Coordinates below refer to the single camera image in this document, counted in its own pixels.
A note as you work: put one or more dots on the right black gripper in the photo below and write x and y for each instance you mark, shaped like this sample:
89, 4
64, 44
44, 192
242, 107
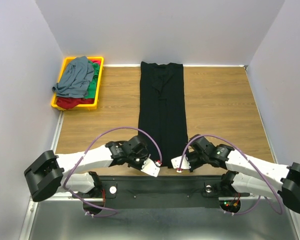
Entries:
193, 167

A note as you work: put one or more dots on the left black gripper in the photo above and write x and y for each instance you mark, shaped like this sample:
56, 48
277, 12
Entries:
144, 156

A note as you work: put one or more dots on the black t shirt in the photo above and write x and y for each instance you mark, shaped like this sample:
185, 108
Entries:
162, 111

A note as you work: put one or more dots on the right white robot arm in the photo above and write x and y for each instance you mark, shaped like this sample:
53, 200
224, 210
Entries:
246, 174

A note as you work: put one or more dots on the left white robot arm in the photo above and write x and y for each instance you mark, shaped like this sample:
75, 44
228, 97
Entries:
50, 173

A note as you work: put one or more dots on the green t shirt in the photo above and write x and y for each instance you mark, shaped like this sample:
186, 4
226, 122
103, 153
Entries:
92, 88

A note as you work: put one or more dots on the red t shirt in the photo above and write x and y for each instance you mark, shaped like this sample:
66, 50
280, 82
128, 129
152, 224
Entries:
70, 102

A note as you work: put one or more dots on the grey blue t shirt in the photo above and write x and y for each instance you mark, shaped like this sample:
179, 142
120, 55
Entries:
75, 79

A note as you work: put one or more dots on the yellow plastic bin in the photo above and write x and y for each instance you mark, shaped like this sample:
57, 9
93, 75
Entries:
98, 75

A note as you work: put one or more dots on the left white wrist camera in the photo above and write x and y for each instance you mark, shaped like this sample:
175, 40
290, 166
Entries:
150, 167

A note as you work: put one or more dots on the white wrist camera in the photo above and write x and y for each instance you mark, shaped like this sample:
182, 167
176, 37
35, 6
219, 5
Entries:
150, 167
180, 163

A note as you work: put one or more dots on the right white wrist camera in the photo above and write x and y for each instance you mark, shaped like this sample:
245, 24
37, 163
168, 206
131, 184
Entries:
180, 163

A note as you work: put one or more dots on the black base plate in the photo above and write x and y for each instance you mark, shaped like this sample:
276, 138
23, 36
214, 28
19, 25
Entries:
146, 192

